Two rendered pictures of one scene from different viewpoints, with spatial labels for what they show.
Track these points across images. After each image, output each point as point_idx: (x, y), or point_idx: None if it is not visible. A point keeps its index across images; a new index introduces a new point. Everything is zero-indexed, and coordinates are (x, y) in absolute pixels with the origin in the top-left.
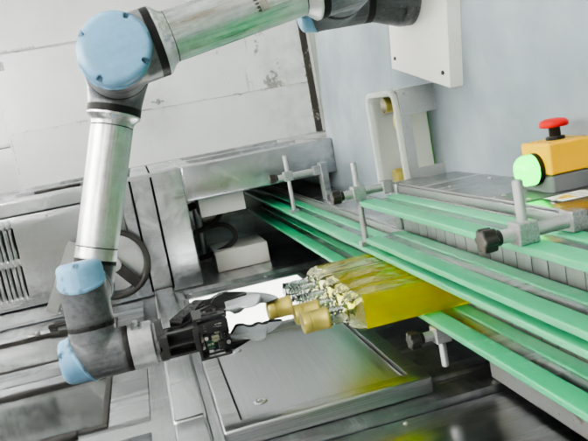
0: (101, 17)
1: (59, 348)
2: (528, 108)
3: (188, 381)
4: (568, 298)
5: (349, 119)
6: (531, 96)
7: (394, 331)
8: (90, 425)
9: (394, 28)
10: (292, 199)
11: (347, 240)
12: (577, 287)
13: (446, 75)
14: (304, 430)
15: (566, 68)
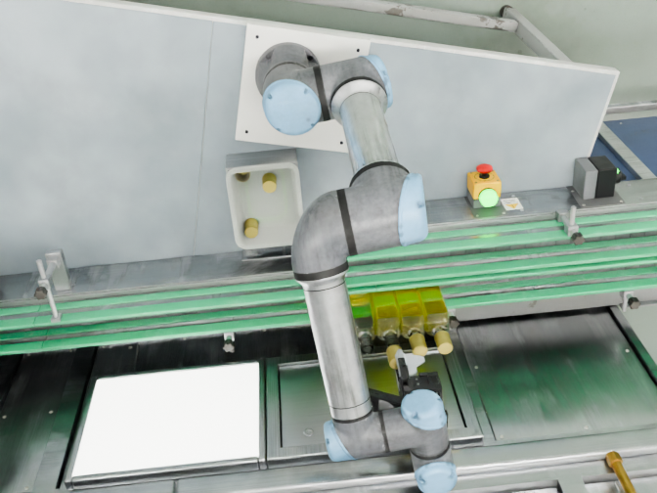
0: (422, 185)
1: (447, 470)
2: (432, 159)
3: (358, 465)
4: (562, 250)
5: (58, 193)
6: (437, 152)
7: (310, 349)
8: None
9: (251, 106)
10: (55, 305)
11: (283, 298)
12: (547, 246)
13: (346, 144)
14: None
15: (475, 136)
